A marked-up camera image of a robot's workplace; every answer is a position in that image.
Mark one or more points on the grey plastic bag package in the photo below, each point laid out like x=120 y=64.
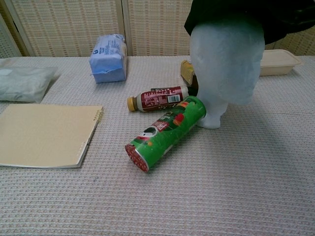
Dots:
x=22 y=83

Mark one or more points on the woven folding screen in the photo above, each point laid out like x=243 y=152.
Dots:
x=73 y=27

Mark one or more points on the beige lidded food container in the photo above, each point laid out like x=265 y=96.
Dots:
x=278 y=61

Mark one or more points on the beige spiral notebook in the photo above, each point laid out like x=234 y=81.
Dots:
x=46 y=132

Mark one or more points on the white foam mannequin head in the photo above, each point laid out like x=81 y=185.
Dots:
x=221 y=64

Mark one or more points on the white waffle tablecloth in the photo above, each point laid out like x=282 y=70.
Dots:
x=157 y=191

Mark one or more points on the blue tissue pack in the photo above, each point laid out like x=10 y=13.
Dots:
x=109 y=61

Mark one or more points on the red label drink bottle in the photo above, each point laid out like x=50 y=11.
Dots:
x=160 y=98

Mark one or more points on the green Pringles can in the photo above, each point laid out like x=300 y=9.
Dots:
x=167 y=132

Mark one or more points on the yellow brown box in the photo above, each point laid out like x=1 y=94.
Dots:
x=187 y=71

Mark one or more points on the black cap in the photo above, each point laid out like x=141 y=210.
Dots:
x=275 y=14

